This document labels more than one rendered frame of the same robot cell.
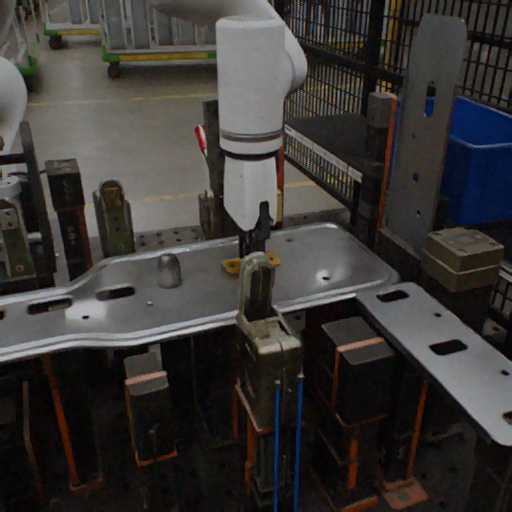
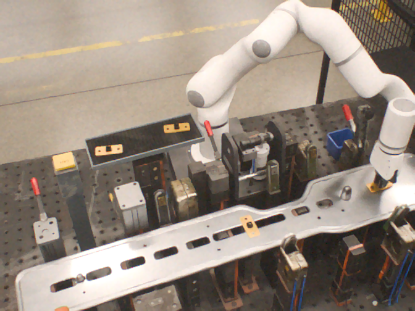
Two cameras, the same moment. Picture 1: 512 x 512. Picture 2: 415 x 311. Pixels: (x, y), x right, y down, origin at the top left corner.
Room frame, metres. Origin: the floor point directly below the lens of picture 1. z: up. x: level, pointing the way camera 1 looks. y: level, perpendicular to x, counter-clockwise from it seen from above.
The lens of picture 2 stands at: (-0.49, 0.54, 2.35)
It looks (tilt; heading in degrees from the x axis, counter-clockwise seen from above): 45 degrees down; 1
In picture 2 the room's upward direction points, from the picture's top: 1 degrees counter-clockwise
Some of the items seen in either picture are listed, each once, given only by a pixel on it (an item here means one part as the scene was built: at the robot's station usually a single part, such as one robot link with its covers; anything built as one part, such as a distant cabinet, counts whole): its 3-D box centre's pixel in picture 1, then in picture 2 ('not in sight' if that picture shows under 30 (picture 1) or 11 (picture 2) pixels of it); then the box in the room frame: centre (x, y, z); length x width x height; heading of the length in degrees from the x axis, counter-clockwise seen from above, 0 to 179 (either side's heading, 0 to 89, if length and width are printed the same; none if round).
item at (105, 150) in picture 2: not in sight; (108, 149); (0.75, 0.88, 1.17); 0.08 x 0.04 x 0.01; 98
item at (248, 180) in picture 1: (251, 181); (388, 157); (0.73, 0.01, 1.14); 0.10 x 0.07 x 0.11; 21
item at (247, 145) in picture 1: (250, 137); (392, 141); (0.73, 0.01, 1.20); 0.09 x 0.08 x 0.03; 21
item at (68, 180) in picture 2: not in sight; (77, 209); (0.71, 1.02, 0.92); 0.08 x 0.08 x 0.44; 21
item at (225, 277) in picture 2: not in sight; (225, 263); (0.54, 0.52, 0.84); 0.17 x 0.06 x 0.29; 21
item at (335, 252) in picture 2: (177, 366); (338, 226); (0.69, 0.12, 0.84); 0.05 x 0.05 x 0.29; 21
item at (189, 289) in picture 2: not in sight; (188, 274); (0.49, 0.64, 0.84); 0.13 x 0.11 x 0.29; 21
